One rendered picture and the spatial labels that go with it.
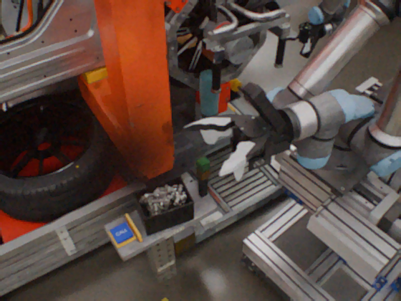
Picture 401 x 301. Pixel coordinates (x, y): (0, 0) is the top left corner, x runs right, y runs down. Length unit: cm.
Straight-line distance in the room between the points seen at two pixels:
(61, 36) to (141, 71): 56
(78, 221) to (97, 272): 37
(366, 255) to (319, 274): 53
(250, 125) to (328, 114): 17
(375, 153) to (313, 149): 27
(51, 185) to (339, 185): 112
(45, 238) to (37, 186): 22
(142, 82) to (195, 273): 102
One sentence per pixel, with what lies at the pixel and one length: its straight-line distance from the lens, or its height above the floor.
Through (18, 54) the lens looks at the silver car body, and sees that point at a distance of 172.
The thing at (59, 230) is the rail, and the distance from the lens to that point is 172.
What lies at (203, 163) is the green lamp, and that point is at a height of 66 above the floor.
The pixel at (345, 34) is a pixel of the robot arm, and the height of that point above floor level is 131.
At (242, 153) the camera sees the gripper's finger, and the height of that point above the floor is 125.
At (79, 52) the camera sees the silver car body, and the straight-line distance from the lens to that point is 175.
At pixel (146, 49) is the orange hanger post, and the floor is 111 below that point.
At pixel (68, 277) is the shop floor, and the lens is 204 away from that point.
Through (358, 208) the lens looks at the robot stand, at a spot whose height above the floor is 75.
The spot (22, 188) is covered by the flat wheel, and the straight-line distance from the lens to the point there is 174.
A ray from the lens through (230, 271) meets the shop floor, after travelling 196.
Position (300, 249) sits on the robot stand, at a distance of 182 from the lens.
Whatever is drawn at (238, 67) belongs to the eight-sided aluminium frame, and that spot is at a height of 64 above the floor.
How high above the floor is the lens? 175
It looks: 47 degrees down
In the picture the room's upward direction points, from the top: straight up
